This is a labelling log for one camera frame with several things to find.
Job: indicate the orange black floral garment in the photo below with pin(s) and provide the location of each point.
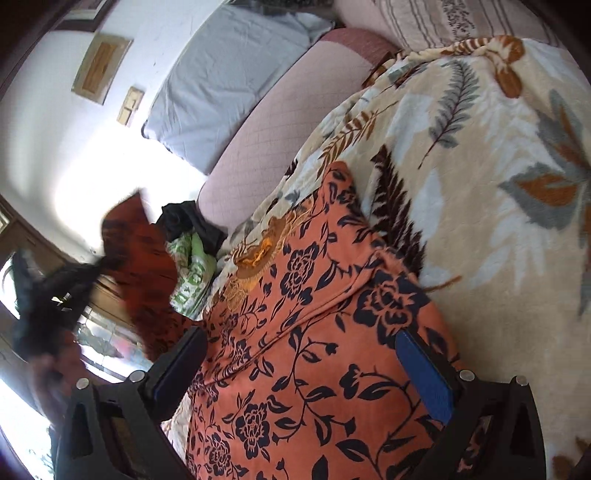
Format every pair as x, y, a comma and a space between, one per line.
300, 378

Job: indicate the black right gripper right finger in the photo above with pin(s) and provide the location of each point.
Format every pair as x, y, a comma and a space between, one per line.
513, 447

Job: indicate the striped pillow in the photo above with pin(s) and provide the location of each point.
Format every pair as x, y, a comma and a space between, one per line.
421, 24

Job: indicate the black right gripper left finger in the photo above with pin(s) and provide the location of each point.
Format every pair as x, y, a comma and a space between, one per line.
114, 431

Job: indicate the large wooden wall frame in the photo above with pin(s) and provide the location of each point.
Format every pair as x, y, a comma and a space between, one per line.
99, 66

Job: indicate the small wooden wall frame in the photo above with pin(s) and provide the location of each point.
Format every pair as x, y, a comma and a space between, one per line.
130, 105

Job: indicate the black cloth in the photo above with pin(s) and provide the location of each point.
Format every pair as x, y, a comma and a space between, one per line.
179, 218

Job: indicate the green white patterned pillow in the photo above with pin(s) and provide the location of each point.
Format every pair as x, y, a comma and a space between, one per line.
195, 272

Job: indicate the grey pillow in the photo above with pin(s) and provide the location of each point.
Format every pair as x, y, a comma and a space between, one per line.
226, 68

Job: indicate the wooden framed glass window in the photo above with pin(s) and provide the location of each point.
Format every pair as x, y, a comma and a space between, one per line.
54, 377

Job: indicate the beige leaf-print fleece blanket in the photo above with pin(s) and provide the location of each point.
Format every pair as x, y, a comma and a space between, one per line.
472, 163

